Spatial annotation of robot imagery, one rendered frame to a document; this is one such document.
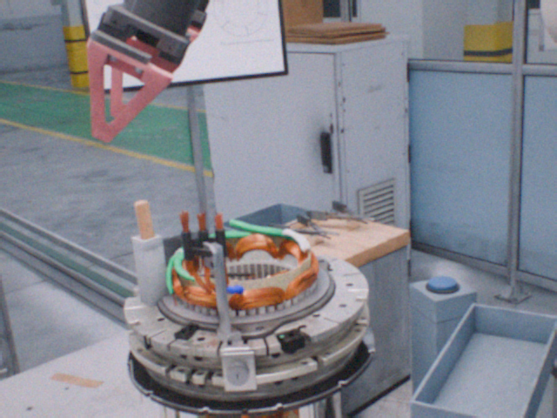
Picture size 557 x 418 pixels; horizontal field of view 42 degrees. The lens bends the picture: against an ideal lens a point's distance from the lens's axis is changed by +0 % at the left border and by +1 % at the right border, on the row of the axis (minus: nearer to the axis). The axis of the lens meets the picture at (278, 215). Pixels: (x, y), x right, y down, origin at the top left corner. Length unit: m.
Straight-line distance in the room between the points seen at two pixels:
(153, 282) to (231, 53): 1.12
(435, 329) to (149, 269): 0.42
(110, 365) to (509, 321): 0.83
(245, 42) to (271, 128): 1.55
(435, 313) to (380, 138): 2.36
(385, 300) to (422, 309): 0.15
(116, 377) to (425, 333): 0.63
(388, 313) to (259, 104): 2.38
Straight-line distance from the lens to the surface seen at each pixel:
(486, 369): 0.91
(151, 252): 0.93
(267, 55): 1.99
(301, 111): 3.31
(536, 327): 0.97
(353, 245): 1.18
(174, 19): 0.61
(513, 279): 3.51
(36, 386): 1.49
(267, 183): 3.61
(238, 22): 1.98
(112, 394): 1.41
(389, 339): 1.28
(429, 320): 1.09
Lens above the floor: 1.48
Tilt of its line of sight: 18 degrees down
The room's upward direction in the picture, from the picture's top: 4 degrees counter-clockwise
